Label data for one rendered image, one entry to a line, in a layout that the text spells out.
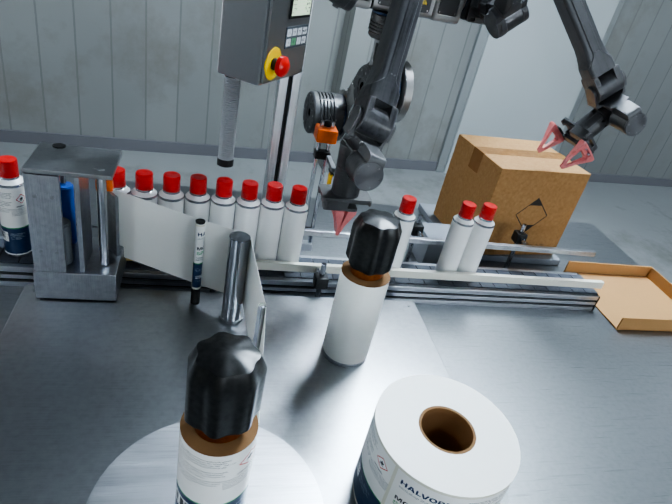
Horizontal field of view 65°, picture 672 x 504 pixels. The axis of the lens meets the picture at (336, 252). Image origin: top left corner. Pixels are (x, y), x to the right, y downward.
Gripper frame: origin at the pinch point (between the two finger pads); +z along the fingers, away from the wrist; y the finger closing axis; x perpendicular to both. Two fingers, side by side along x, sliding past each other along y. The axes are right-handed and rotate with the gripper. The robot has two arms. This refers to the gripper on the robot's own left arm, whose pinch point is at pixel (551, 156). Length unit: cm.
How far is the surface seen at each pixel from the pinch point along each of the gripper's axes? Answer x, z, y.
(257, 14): -76, 32, 3
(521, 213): 12.7, 13.5, -3.0
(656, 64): 248, -186, -254
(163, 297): -55, 82, 16
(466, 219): -13.6, 26.8, 11.8
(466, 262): -3.1, 33.3, 12.7
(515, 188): 3.7, 11.1, -3.1
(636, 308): 45, 7, 22
